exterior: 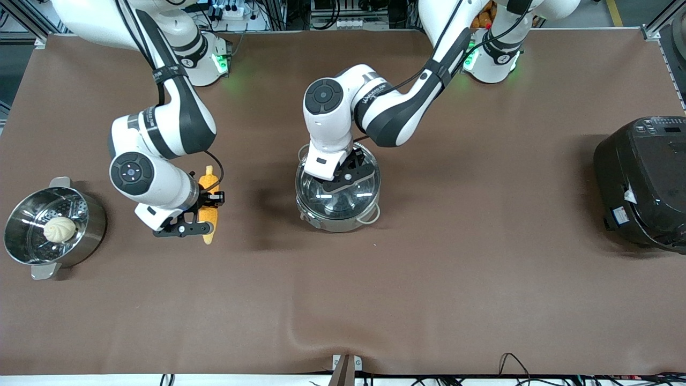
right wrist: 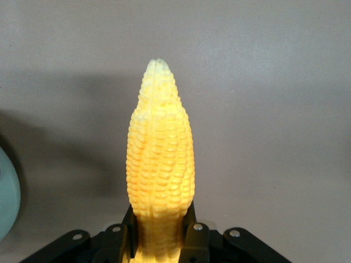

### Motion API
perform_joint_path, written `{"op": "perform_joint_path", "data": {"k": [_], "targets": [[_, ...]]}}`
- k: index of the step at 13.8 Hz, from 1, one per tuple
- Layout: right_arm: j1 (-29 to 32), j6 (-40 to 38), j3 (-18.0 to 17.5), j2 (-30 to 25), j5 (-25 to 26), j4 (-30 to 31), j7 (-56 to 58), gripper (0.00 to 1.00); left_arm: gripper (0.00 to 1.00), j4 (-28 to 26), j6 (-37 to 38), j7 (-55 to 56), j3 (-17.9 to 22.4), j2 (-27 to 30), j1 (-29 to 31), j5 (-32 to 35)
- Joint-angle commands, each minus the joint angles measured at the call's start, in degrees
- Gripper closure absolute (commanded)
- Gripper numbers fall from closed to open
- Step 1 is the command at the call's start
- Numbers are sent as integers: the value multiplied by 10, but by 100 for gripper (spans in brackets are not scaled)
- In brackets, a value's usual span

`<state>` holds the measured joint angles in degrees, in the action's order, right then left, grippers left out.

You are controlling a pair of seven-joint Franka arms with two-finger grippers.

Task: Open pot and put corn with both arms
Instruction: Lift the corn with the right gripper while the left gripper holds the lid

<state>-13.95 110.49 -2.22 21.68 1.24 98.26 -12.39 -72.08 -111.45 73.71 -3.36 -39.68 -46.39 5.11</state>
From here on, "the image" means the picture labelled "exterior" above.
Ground yellow corn cob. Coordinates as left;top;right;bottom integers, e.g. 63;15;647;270
196;166;221;245

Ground glass pot lid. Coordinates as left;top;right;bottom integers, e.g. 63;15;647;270
296;145;381;220

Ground steel steamer pot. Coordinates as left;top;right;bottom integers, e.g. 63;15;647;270
3;177;108;280

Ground white steamed bun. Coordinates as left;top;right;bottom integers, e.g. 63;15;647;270
43;216;77;243

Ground brown table cloth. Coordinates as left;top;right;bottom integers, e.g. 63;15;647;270
0;29;686;376

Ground black electronics box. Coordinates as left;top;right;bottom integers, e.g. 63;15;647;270
311;0;392;19

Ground white power strip with plugs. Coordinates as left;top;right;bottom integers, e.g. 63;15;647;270
210;3;252;21

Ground bag of orange bread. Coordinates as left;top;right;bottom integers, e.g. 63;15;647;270
471;0;497;29

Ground black rice cooker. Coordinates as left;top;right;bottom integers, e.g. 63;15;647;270
593;116;686;254

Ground steel pot with loop handles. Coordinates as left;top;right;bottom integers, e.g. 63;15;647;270
295;142;382;234

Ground metal table clamp bracket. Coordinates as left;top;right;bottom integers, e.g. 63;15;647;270
331;354;363;386

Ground aluminium frame rail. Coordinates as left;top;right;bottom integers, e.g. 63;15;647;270
643;8;686;41
0;0;51;50

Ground black looped floor cable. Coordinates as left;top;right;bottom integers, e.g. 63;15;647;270
498;352;531;382

